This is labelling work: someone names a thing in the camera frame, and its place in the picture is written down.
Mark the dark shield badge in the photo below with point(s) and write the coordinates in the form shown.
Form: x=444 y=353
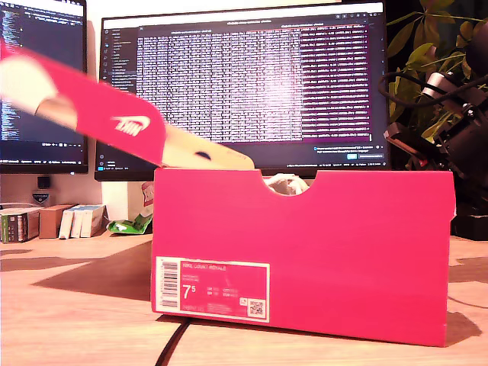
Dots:
x=40 y=196

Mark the green printed cardboard box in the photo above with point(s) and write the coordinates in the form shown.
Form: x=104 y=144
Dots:
x=15 y=226

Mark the green snack bag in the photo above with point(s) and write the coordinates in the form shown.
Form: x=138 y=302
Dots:
x=127 y=226

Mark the black computer monitor with code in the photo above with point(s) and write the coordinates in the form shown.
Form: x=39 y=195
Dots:
x=49 y=95

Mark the white tissue paper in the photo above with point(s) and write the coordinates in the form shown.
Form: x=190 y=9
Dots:
x=286 y=183

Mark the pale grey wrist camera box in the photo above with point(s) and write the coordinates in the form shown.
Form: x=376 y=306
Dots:
x=434 y=85

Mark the red Nike shoebox with lid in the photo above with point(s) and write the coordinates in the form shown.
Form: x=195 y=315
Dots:
x=343 y=259

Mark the wide black monitor with terminal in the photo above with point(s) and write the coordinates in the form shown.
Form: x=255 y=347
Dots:
x=248 y=84

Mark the red white printed can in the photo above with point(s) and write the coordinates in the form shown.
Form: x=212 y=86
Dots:
x=148 y=194

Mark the small white blue box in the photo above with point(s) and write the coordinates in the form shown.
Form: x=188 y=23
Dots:
x=65 y=225
x=93 y=221
x=77 y=224

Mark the green leafy houseplant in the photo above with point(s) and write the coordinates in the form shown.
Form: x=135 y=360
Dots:
x=419 y=57

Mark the small black cube device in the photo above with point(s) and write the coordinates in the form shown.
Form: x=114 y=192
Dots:
x=43 y=182

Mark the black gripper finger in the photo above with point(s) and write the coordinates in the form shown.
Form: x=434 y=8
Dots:
x=398 y=135

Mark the brown cardboard box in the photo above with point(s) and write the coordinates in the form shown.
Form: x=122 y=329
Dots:
x=49 y=223

